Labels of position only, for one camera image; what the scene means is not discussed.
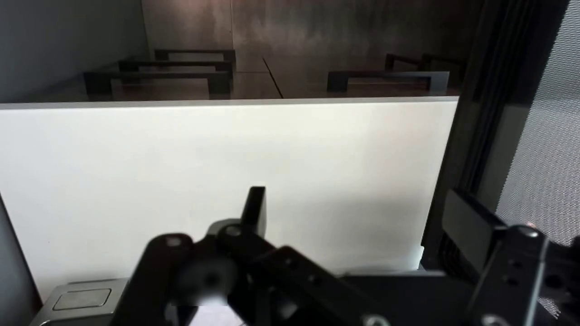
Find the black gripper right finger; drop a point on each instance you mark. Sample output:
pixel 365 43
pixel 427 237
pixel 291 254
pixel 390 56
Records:
pixel 514 264

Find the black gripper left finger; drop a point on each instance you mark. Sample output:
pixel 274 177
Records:
pixel 182 272

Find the silver microwave door button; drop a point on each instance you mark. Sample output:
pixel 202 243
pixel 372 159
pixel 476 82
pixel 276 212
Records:
pixel 79 299

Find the dark grey microwave oven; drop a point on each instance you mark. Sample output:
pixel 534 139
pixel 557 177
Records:
pixel 483 91

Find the dark wood cabinet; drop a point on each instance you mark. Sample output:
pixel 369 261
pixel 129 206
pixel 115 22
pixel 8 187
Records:
pixel 273 36

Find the dark grey refrigerator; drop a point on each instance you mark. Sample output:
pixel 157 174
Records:
pixel 61 42

